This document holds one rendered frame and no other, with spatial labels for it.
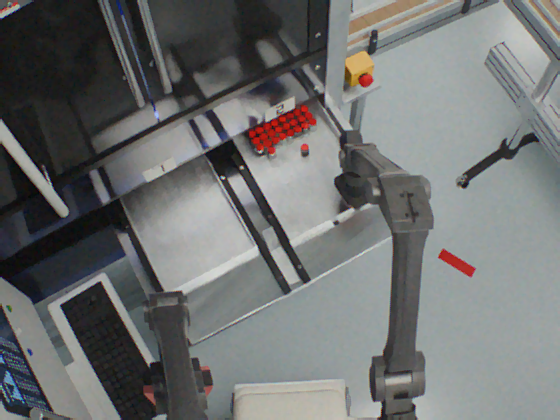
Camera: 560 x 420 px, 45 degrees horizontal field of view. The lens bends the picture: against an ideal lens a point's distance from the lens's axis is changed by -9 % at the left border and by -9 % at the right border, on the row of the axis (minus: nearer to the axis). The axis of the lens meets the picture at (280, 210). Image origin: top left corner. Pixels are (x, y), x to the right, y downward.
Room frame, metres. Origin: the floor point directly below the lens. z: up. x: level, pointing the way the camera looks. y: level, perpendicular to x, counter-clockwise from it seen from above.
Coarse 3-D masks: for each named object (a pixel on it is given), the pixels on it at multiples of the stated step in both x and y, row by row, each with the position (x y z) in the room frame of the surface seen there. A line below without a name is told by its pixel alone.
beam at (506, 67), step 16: (496, 48) 1.38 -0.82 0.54; (496, 64) 1.33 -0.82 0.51; (512, 64) 1.31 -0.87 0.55; (496, 80) 1.31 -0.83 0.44; (512, 80) 1.25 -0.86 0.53; (528, 80) 1.24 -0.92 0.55; (512, 96) 1.22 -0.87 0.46; (528, 96) 1.17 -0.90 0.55; (528, 112) 1.14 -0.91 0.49; (544, 112) 1.11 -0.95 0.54; (544, 128) 1.06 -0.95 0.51; (544, 144) 1.03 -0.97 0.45
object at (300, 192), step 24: (240, 144) 0.87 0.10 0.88; (288, 144) 0.86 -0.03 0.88; (312, 144) 0.86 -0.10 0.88; (336, 144) 0.85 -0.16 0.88; (264, 168) 0.80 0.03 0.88; (288, 168) 0.79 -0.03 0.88; (312, 168) 0.79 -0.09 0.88; (336, 168) 0.78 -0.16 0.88; (264, 192) 0.73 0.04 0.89; (288, 192) 0.72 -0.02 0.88; (312, 192) 0.72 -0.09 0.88; (336, 192) 0.71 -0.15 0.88; (288, 216) 0.66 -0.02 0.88; (312, 216) 0.65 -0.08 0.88; (336, 216) 0.64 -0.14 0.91; (288, 240) 0.59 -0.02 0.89
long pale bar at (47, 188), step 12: (0, 120) 0.59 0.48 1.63; (0, 132) 0.58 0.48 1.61; (12, 144) 0.58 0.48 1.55; (24, 156) 0.58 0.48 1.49; (24, 168) 0.57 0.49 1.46; (36, 168) 0.59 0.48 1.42; (36, 180) 0.58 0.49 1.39; (48, 180) 0.65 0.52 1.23; (48, 192) 0.58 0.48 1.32; (60, 204) 0.58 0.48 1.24; (60, 216) 0.58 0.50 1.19
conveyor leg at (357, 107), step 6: (366, 96) 1.20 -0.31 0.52; (354, 102) 1.20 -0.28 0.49; (360, 102) 1.19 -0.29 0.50; (354, 108) 1.20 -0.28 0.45; (360, 108) 1.19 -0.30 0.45; (354, 114) 1.20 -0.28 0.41; (360, 114) 1.19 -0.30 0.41; (354, 120) 1.20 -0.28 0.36; (360, 120) 1.20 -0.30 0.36; (354, 126) 1.19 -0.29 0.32; (360, 126) 1.20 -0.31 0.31
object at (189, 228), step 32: (192, 160) 0.83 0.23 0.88; (128, 192) 0.75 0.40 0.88; (160, 192) 0.75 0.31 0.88; (192, 192) 0.74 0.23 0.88; (224, 192) 0.73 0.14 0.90; (160, 224) 0.66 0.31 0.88; (192, 224) 0.65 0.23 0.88; (224, 224) 0.64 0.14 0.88; (160, 256) 0.57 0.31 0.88; (192, 256) 0.56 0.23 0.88; (224, 256) 0.56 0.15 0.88
